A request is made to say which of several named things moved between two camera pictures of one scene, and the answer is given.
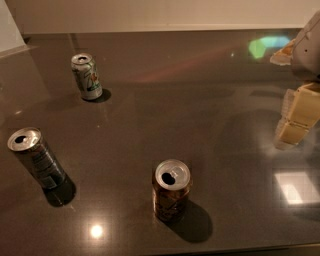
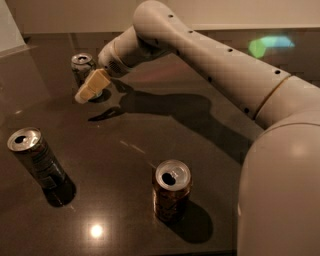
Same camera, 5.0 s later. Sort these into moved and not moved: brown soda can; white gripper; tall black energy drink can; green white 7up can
Moved: white gripper
Not moved: green white 7up can; brown soda can; tall black energy drink can
